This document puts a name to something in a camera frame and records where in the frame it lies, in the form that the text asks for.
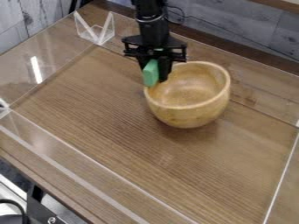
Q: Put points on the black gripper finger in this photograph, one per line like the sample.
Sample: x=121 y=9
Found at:
x=164 y=65
x=143 y=61

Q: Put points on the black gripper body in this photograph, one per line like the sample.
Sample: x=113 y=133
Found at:
x=153 y=42

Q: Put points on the green rectangular stick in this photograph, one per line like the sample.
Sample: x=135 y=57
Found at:
x=151 y=73

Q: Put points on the round wooden bowl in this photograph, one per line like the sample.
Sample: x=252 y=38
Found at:
x=192 y=98

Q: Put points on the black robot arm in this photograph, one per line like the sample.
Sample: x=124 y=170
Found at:
x=148 y=9

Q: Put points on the clear acrylic corner bracket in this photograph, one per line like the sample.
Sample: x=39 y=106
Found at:
x=96 y=34

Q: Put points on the black table leg bracket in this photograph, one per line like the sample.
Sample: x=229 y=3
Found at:
x=39 y=214

